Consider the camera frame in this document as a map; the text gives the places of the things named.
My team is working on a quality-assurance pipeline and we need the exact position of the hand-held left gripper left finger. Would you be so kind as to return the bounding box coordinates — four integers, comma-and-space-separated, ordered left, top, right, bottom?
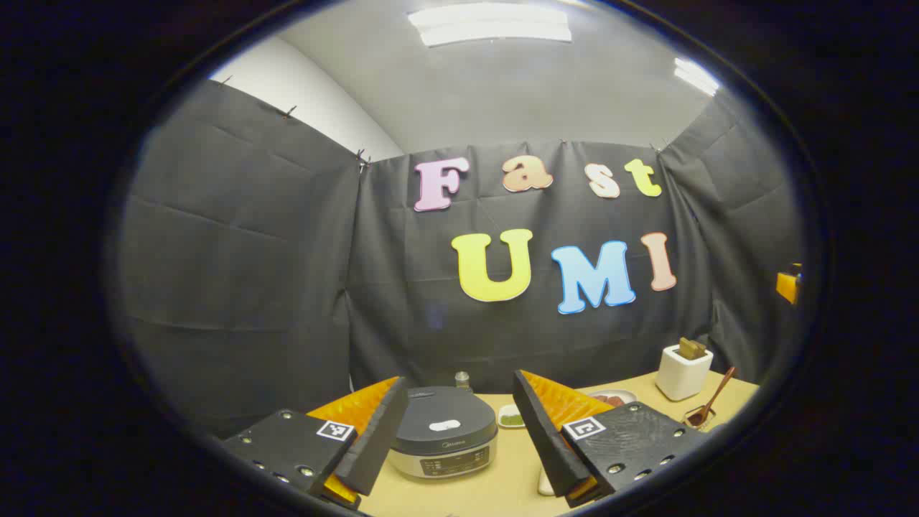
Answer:
221, 376, 411, 511

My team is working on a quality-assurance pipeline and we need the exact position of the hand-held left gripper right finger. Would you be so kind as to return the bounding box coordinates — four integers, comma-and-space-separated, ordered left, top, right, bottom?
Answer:
513, 370, 708, 509

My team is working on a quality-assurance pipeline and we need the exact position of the white round plate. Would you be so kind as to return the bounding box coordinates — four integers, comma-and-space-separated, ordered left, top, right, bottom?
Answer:
587, 388, 638, 409

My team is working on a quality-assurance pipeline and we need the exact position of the grey rice cooker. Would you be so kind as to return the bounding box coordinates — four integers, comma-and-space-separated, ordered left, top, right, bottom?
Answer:
388, 386, 499, 480

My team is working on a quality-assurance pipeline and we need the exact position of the white chopstick holder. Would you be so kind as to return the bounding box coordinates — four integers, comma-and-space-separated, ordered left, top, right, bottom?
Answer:
655, 344, 714, 401

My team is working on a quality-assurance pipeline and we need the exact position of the dark wooden spoon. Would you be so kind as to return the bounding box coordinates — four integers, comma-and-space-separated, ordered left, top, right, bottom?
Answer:
686, 366, 737, 429

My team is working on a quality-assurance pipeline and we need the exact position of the ceiling light panel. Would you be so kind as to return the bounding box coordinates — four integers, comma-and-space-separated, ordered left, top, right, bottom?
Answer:
673, 57, 721, 98
408, 4, 573, 47

